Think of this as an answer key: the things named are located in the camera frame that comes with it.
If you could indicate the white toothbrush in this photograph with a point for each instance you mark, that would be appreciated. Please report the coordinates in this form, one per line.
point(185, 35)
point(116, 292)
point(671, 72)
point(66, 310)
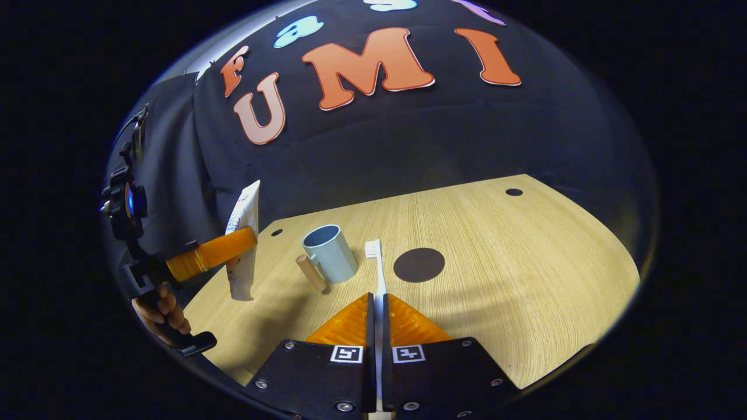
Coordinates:
point(380, 274)

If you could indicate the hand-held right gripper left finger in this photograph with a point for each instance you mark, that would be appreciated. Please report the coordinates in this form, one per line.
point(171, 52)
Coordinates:
point(315, 379)

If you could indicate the dark round coaster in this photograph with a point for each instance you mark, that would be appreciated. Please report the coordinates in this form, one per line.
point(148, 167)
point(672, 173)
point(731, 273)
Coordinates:
point(419, 265)

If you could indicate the black backdrop cloth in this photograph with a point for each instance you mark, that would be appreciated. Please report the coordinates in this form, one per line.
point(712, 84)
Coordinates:
point(408, 146)

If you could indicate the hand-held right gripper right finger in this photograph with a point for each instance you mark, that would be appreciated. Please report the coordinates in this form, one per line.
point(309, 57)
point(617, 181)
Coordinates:
point(443, 379)

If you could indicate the white toothpaste tube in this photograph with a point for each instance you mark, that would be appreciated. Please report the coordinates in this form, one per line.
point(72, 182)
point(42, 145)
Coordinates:
point(245, 207)

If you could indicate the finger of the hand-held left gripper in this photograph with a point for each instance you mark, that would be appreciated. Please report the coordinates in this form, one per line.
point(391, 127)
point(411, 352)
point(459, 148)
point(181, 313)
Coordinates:
point(216, 252)

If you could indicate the light blue cup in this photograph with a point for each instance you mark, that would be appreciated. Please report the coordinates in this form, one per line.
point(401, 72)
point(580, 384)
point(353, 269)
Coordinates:
point(332, 256)

